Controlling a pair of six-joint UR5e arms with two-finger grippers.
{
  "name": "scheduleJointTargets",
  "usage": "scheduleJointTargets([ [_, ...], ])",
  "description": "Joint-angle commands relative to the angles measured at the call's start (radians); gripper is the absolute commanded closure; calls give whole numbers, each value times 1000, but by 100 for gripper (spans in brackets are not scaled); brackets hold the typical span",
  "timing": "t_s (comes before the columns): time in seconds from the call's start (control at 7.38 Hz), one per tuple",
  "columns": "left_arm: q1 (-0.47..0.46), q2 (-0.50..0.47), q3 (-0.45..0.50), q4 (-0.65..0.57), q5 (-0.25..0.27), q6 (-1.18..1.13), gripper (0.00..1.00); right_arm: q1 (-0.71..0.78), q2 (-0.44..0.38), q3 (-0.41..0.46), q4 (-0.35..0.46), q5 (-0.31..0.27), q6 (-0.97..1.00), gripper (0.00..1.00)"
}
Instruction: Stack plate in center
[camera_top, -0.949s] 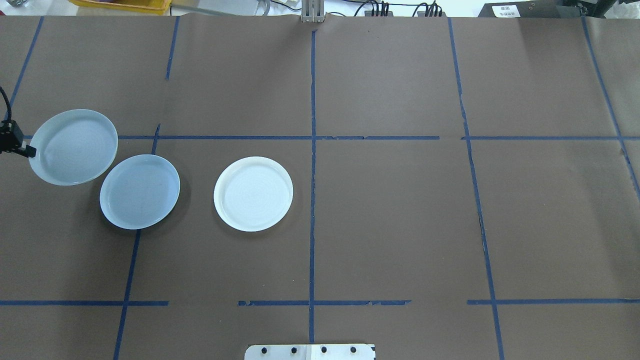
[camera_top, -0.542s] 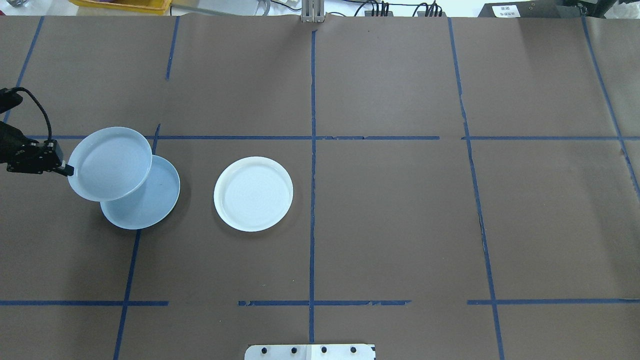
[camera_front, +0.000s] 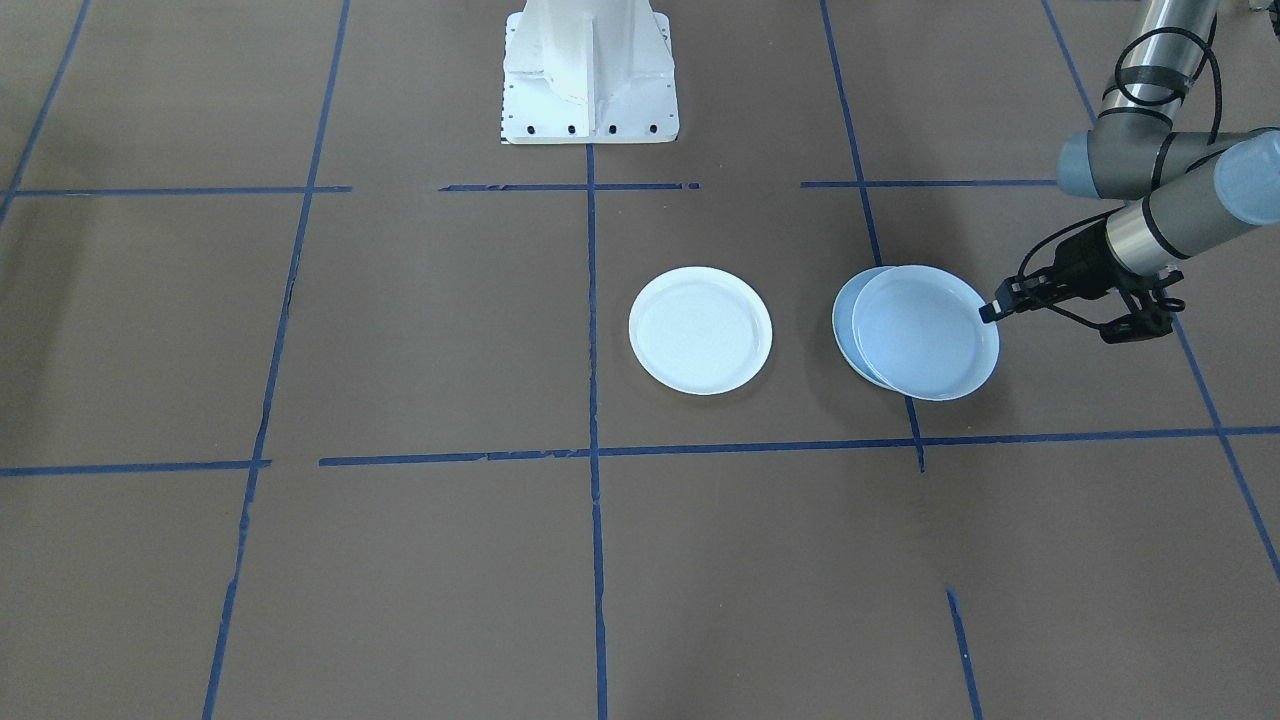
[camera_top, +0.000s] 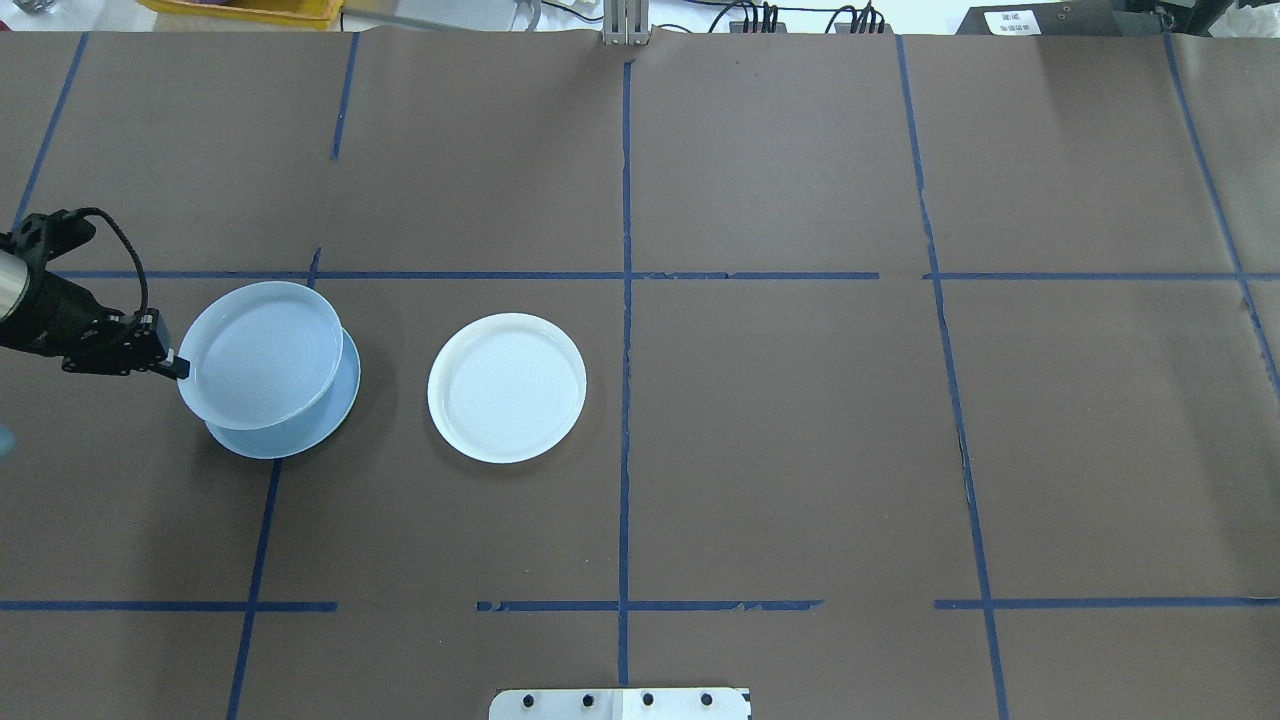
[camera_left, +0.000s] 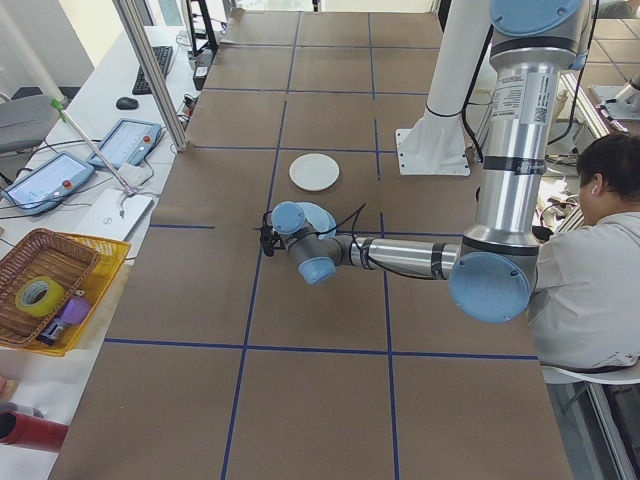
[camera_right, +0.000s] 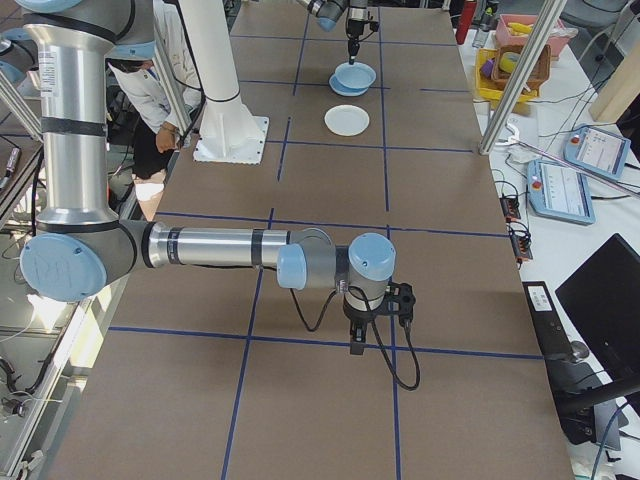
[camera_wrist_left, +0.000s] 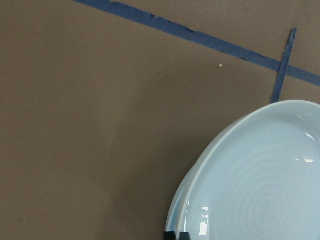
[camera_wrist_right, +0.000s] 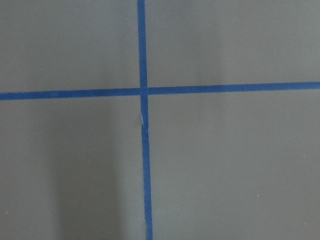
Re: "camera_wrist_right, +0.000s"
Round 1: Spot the blue tape strip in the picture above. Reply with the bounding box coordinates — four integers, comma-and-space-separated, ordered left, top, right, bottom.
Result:
136, 0, 154, 240
0, 81, 320, 101

